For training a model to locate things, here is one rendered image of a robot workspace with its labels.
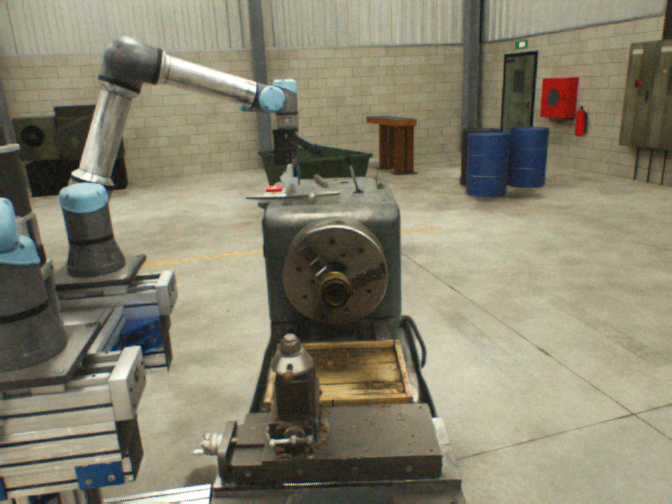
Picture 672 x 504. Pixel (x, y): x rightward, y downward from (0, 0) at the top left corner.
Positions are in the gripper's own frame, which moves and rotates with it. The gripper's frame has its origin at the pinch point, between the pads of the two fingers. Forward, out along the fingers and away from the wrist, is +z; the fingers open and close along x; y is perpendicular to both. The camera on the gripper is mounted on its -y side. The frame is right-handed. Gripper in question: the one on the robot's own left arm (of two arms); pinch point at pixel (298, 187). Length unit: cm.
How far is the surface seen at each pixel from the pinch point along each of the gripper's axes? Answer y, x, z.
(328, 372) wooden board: -9, 53, 41
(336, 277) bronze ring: -12.5, 43.1, 17.5
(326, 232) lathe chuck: -10.0, 31.9, 7.6
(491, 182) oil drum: -230, -563, 107
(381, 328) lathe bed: -26, 23, 43
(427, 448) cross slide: -29, 96, 33
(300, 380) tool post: -6, 92, 19
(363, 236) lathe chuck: -20.7, 31.9, 9.3
